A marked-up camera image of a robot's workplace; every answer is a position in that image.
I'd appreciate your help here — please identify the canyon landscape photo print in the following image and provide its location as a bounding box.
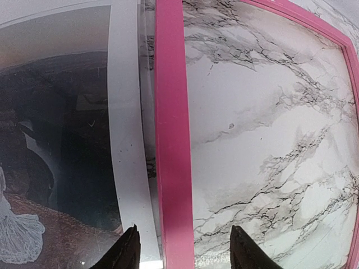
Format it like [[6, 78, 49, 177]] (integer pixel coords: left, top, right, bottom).
[[1, 4, 122, 268]]

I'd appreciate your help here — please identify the white passe-partout mat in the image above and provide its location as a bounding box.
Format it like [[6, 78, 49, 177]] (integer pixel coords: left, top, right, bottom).
[[1, 1, 162, 268]]

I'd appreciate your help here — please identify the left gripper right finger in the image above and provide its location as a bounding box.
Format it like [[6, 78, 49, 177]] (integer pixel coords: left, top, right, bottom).
[[229, 225, 280, 269]]

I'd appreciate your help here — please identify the clear glass pane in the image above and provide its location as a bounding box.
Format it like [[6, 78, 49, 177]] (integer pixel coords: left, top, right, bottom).
[[139, 1, 163, 261]]

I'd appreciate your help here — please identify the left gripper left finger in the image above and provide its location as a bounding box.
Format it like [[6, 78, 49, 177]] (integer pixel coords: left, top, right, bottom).
[[90, 224, 140, 269]]

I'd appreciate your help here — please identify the pink wooden picture frame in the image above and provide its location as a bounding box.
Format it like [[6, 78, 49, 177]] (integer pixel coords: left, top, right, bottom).
[[154, 1, 358, 268]]

